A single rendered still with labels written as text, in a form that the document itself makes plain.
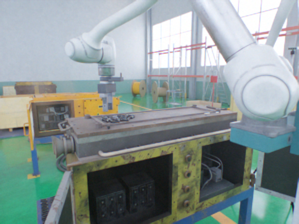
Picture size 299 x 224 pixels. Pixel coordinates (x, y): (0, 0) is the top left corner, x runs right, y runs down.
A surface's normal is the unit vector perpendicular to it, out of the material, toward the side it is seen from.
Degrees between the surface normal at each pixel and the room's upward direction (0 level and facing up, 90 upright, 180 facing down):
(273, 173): 90
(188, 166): 90
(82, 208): 90
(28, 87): 90
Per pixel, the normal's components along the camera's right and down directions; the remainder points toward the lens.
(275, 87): -0.49, 0.30
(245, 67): -0.64, -0.02
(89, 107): 0.51, 0.16
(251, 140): -0.86, 0.10
